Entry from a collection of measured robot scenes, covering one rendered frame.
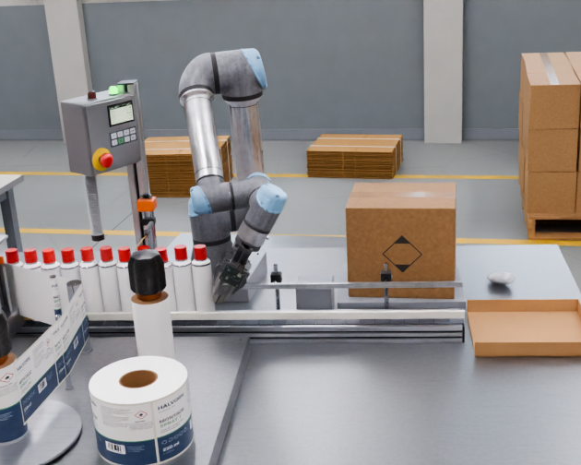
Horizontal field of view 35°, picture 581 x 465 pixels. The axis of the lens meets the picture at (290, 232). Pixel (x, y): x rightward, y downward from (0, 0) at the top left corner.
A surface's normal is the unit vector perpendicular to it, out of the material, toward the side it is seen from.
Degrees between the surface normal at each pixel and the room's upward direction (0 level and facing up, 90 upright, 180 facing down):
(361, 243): 90
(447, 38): 90
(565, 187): 90
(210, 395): 0
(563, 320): 0
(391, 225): 90
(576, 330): 0
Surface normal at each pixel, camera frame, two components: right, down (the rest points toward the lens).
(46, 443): -0.05, -0.94
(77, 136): -0.65, 0.29
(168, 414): 0.68, 0.22
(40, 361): 0.98, 0.02
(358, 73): -0.21, 0.34
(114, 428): -0.41, 0.33
